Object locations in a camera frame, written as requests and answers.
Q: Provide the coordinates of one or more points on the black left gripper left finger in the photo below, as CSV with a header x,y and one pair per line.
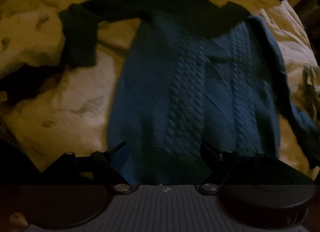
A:
x,y
100,168

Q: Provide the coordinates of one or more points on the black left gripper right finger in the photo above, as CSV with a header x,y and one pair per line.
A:
x,y
235,168

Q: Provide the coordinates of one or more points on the blue cable-knit sweater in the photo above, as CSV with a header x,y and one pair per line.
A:
x,y
202,86

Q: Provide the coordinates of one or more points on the cream floral bed quilt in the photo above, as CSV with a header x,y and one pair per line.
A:
x,y
69,113

